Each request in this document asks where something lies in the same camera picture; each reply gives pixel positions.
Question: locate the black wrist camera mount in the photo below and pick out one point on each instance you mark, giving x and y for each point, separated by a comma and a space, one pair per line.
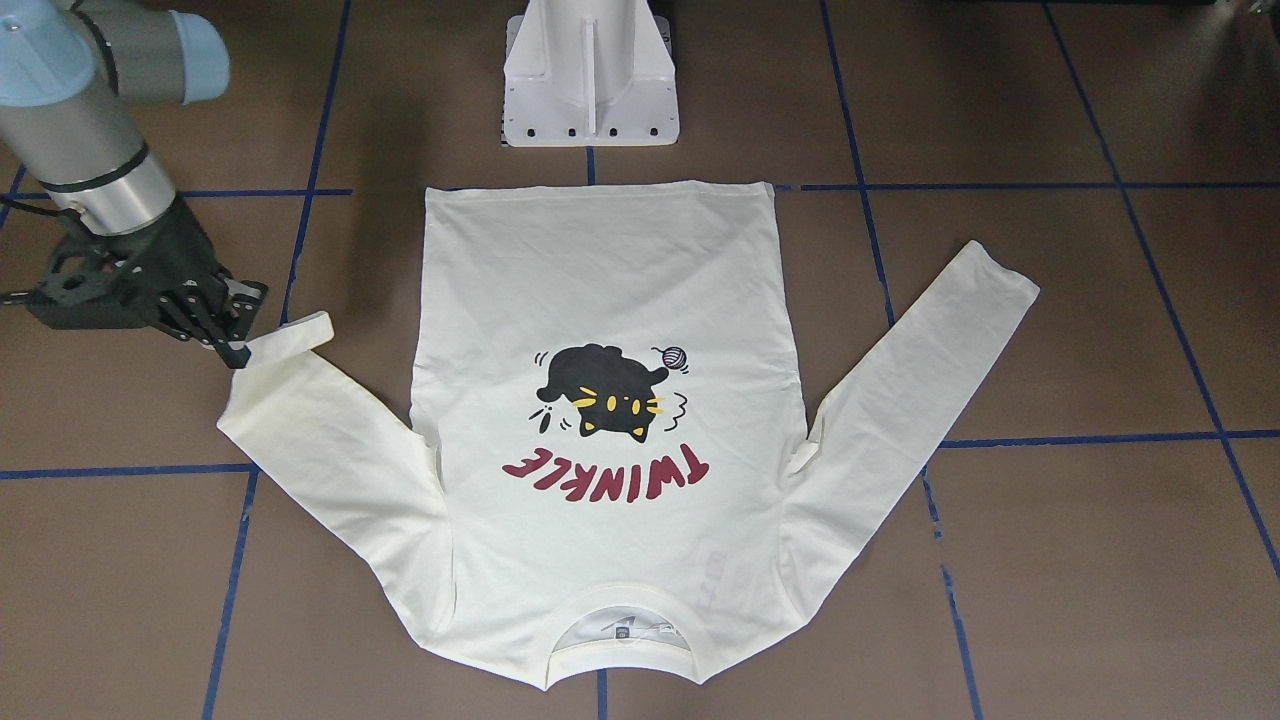
62, 296

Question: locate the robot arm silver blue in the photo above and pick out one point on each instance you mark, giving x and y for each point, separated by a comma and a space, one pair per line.
70, 71

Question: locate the cream long sleeve cat shirt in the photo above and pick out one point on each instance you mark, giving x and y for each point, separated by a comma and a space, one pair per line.
608, 461

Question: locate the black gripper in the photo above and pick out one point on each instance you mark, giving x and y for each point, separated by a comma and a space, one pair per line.
176, 248

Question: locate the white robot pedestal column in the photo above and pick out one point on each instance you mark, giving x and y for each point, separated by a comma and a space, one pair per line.
589, 73

